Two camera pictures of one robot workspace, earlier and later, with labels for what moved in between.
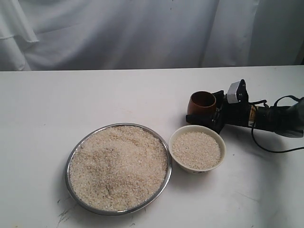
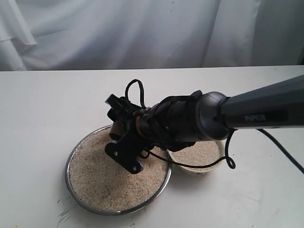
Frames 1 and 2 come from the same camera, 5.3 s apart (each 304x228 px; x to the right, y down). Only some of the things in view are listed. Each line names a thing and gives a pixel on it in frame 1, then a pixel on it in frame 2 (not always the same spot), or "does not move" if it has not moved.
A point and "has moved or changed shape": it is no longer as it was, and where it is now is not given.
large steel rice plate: (118, 168) does not move
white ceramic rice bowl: (197, 149) does not move
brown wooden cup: (202, 102) has moved or changed shape
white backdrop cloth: (48, 35) does not move
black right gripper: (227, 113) → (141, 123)
